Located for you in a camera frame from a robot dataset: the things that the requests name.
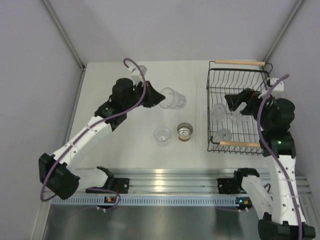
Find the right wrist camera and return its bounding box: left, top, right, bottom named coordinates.
left=264, top=77, right=286, bottom=96

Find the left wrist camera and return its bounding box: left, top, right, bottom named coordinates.
left=128, top=65, right=147, bottom=81

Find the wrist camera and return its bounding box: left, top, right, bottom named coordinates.
left=128, top=65, right=147, bottom=81
left=264, top=77, right=286, bottom=96

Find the aluminium mounting rail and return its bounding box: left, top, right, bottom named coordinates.
left=41, top=168, right=312, bottom=196

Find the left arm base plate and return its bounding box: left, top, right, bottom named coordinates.
left=85, top=177, right=130, bottom=194

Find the black wire dish rack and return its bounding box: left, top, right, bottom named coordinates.
left=206, top=61, right=283, bottom=155

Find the clear plastic cup bottom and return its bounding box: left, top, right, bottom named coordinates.
left=153, top=126, right=172, bottom=147

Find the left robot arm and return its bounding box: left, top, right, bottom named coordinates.
left=38, top=78, right=165, bottom=200

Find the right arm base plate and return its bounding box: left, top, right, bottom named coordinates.
left=217, top=178, right=246, bottom=195

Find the slotted grey cable duct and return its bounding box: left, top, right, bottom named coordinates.
left=51, top=195, right=250, bottom=207

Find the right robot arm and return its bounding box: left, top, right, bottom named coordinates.
left=224, top=88, right=316, bottom=240

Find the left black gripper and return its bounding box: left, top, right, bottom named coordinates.
left=124, top=81, right=166, bottom=112

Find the steel cup cork base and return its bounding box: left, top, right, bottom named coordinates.
left=177, top=122, right=194, bottom=142

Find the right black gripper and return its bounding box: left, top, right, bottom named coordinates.
left=225, top=88, right=275, bottom=131

